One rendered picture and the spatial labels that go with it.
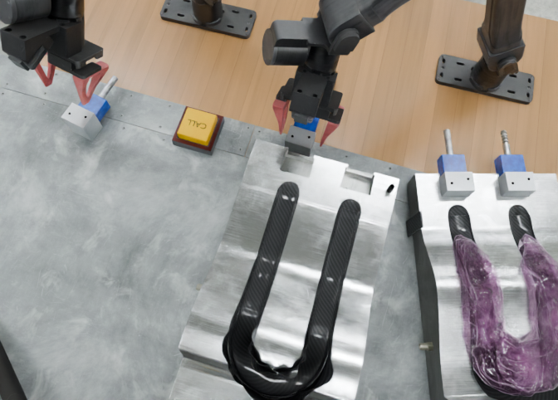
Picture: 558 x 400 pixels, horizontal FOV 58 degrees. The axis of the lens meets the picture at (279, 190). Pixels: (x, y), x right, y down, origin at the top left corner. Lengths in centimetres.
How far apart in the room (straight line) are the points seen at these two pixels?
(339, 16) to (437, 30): 45
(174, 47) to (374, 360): 73
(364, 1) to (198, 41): 46
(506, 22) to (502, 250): 38
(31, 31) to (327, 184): 51
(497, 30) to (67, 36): 69
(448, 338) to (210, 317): 37
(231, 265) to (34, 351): 36
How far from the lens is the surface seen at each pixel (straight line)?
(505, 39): 99
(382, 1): 77
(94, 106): 103
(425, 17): 121
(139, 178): 99
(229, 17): 114
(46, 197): 103
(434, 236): 91
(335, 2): 80
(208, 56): 110
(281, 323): 77
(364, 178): 91
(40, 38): 83
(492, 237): 95
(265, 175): 86
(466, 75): 114
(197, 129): 97
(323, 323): 79
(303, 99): 79
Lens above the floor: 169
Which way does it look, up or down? 69 degrees down
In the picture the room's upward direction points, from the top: 5 degrees clockwise
